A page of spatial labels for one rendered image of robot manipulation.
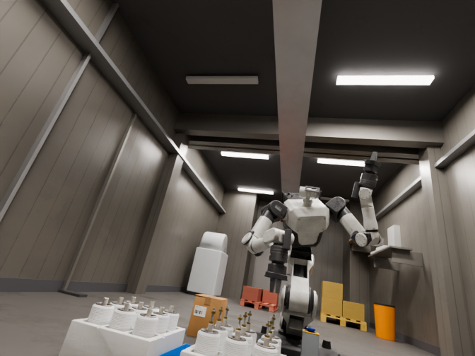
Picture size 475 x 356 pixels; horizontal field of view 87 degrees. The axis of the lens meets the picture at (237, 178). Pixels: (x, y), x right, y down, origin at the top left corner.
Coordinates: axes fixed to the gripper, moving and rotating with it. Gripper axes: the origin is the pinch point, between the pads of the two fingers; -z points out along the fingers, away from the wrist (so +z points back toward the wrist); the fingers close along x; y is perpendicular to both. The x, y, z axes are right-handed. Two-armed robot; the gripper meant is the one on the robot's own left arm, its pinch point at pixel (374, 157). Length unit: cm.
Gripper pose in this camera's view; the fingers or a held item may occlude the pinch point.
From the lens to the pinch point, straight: 169.9
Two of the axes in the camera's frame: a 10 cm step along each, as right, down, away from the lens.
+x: -7.6, -2.0, -6.2
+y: -6.1, -1.3, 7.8
